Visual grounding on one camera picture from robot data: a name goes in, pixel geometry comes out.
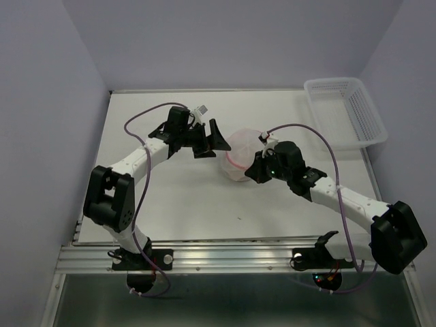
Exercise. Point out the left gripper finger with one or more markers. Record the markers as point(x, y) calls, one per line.
point(203, 152)
point(215, 140)

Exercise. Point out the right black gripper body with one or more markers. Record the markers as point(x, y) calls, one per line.
point(277, 171)

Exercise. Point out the white plastic basket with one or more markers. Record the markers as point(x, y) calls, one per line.
point(344, 113)

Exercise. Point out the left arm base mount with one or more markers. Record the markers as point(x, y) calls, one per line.
point(123, 260)

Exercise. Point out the white mesh laundry bag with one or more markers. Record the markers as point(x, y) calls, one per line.
point(244, 145)

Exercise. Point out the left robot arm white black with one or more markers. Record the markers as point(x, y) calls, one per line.
point(111, 201)

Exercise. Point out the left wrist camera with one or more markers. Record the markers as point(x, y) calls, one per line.
point(199, 112)

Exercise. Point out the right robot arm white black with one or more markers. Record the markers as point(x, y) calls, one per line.
point(393, 237)

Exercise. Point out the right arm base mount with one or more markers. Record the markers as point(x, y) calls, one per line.
point(317, 257)

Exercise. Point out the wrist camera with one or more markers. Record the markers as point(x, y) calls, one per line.
point(269, 141)
point(199, 112)

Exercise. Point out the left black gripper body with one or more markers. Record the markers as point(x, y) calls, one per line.
point(195, 137)

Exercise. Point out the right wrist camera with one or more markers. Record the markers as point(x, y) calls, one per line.
point(269, 141)

